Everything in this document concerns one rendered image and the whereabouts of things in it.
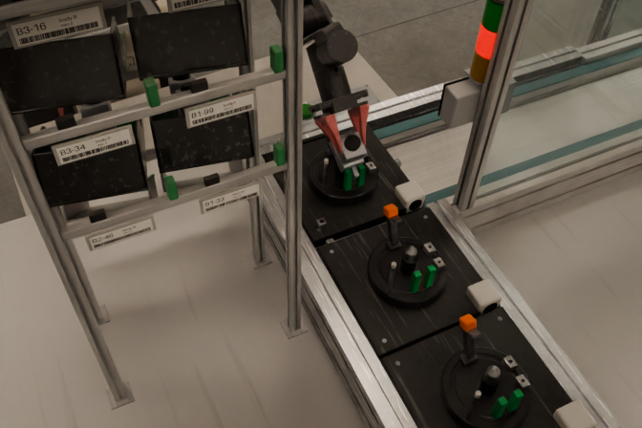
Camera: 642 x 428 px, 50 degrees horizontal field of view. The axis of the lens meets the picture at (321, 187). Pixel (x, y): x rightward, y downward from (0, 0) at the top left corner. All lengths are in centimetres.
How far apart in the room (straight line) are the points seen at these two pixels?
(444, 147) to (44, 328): 89
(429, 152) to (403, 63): 174
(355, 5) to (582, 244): 233
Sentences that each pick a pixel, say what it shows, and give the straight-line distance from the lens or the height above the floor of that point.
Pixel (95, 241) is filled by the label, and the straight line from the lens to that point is 93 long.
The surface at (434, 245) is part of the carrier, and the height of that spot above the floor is 97.
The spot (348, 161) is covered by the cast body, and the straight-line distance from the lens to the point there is 130.
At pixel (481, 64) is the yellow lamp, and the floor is 130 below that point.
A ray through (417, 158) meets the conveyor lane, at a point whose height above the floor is 92.
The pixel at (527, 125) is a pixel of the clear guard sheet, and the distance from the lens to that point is 133.
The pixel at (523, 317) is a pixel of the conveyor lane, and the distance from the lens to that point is 128.
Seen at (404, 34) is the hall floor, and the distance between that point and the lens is 344.
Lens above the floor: 200
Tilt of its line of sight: 48 degrees down
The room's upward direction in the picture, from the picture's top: 2 degrees clockwise
